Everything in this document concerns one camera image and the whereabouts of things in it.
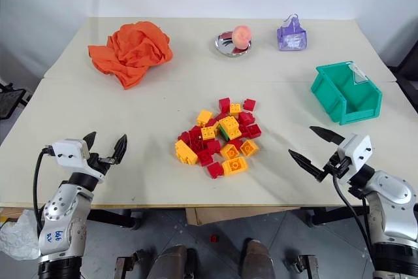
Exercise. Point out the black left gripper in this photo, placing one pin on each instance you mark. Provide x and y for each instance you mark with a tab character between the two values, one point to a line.
99	164

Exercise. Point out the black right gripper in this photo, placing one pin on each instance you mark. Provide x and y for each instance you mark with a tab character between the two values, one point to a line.
338	166

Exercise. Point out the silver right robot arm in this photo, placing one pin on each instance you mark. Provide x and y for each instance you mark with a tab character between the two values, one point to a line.
390	204

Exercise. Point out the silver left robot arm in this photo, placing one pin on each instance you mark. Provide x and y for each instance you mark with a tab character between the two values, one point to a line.
67	213

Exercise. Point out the green plastic storage bin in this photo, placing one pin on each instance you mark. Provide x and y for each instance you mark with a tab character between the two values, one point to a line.
328	91

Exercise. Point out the black table leg with caster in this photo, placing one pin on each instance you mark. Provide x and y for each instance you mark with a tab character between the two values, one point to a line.
333	217
117	218

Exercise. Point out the clear bin label holder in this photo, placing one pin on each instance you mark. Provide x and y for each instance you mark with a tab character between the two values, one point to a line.
359	73

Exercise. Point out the yellow plastic building brick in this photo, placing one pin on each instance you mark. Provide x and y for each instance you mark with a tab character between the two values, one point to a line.
231	127

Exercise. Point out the green plastic brick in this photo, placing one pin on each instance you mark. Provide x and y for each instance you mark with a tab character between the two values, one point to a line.
224	134

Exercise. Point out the crumpled orange cloth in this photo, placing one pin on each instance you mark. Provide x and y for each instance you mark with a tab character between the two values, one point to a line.
134	52

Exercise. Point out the black chair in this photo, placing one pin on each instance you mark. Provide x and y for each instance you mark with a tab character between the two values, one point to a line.
13	99

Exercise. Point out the purple plastic bag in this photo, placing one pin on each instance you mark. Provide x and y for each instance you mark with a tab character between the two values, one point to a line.
292	35

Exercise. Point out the dark background furniture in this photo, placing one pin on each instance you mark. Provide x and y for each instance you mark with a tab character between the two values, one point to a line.
406	60

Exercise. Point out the dark rounded shape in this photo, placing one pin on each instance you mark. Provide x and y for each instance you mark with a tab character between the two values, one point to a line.
258	261
174	264

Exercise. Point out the white crumpled plastic bag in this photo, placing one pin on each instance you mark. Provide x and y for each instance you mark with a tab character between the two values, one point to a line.
18	236

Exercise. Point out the pink peach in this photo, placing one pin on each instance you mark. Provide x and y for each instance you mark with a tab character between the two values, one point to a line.
241	37

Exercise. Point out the small red block on floor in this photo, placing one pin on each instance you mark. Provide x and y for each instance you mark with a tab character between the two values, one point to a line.
214	238

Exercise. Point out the shiny silver plate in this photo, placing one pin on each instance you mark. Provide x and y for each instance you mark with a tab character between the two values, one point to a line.
225	45

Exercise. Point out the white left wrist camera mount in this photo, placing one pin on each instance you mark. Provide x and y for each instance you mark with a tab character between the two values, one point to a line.
68	152

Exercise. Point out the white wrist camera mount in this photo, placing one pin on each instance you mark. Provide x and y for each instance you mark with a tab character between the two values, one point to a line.
68	152
356	153

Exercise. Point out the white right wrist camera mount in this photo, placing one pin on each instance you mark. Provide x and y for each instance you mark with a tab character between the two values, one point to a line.
356	153

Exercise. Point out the metal floor bracket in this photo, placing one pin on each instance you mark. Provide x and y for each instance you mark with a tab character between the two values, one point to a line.
129	264
302	266

